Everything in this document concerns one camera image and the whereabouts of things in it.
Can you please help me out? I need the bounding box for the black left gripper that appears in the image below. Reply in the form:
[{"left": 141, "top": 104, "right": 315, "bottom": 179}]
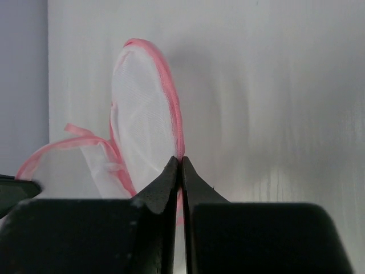
[{"left": 0, "top": 158, "right": 179, "bottom": 273}]

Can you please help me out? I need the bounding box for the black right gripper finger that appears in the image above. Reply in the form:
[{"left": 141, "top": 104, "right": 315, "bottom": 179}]
[{"left": 181, "top": 157, "right": 353, "bottom": 273}]

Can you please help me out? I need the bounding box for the white mesh laundry bag pink trim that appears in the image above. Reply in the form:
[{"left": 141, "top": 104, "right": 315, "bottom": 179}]
[{"left": 14, "top": 38, "right": 186, "bottom": 274}]

